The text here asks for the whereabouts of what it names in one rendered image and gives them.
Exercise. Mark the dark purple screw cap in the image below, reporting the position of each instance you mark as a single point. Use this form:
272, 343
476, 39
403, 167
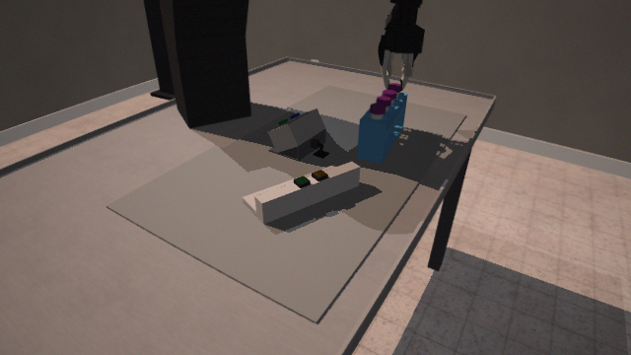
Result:
377, 109

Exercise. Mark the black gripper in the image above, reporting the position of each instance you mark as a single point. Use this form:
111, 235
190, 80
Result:
406, 39

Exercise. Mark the magenta round cap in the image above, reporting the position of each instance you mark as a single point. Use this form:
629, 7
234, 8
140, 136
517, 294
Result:
384, 100
390, 93
395, 87

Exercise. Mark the grey flat mat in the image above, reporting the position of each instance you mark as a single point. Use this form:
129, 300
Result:
300, 261

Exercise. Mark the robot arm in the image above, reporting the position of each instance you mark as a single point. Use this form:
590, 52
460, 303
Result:
392, 15

